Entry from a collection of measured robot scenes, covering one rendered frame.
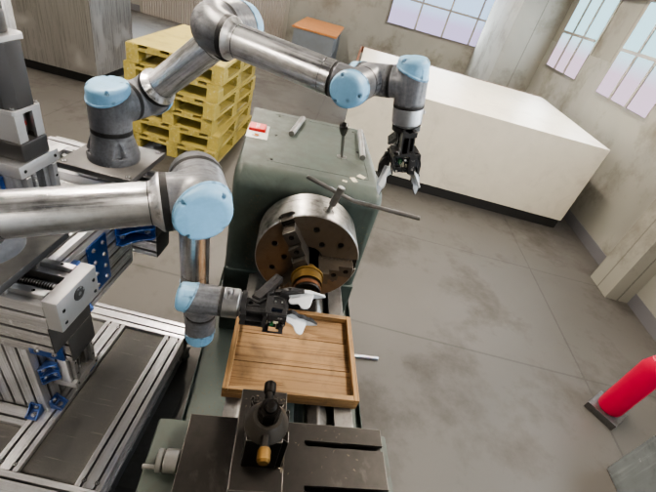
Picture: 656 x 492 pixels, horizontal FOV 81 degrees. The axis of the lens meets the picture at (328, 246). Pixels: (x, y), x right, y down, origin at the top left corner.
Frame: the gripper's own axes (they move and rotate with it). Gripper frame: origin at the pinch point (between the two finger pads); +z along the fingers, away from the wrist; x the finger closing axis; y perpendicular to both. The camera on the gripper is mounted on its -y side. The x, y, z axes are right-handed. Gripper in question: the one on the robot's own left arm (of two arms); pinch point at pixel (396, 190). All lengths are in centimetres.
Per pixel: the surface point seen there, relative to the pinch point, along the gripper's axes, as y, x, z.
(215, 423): 53, -46, 26
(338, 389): 36, -18, 42
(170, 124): -254, -154, 70
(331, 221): 6.1, -18.9, 6.1
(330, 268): 11.7, -19.3, 19.0
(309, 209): 2.9, -24.9, 4.0
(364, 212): -9.4, -7.3, 13.1
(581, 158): -257, 245, 111
